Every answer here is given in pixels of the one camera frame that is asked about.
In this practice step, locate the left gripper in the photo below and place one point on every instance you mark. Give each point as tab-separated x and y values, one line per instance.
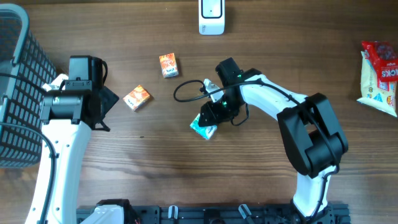
109	98

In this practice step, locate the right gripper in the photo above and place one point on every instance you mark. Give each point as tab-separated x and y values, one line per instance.
210	108

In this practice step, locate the teal Kleenex tissue pack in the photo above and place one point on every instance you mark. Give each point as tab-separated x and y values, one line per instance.
206	132

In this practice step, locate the orange Kleenex Cherish pack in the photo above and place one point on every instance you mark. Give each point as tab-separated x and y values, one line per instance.
137	97

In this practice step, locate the orange Kleenex Enjoy pack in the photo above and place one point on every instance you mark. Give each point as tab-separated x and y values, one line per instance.
168	64

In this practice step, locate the yellow chips bag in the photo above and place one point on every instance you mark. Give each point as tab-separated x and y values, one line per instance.
374	93

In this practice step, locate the red snack packet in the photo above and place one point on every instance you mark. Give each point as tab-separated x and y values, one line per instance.
383	59

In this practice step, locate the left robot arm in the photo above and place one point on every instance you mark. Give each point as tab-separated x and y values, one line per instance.
69	115

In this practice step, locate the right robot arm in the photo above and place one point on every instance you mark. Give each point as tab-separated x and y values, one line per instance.
313	139

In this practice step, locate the white barcode scanner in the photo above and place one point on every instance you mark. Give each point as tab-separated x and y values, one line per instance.
211	17

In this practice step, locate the grey plastic shopping basket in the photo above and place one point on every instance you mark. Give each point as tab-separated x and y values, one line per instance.
25	67

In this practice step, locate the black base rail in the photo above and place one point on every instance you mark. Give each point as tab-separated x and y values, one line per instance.
268	214

